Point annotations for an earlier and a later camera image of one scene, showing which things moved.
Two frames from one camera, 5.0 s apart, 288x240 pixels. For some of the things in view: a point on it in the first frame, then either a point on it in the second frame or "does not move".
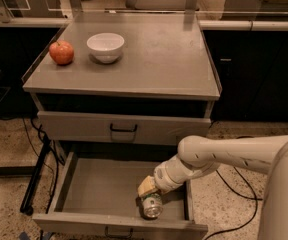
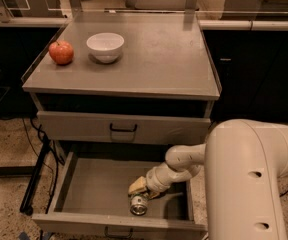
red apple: x=61 y=51 does not move
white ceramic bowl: x=106 y=46 does not move
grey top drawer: x=121 y=128 does not move
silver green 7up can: x=152 y=206 -> x=138 y=203
